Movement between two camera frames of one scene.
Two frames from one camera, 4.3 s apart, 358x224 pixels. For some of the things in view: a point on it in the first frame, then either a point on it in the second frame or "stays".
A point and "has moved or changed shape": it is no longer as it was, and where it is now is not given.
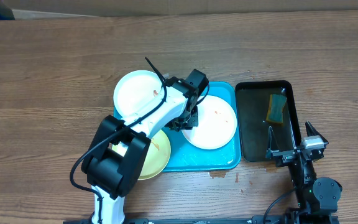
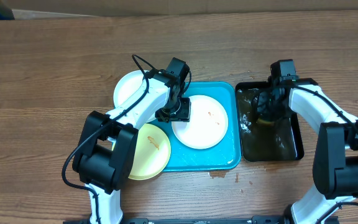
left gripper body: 186,122 to 180,111
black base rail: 273,219 stays
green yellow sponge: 276,108 has moved or changed shape
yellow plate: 158,157 stays
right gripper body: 289,157 to 271,109
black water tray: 253,99 stays
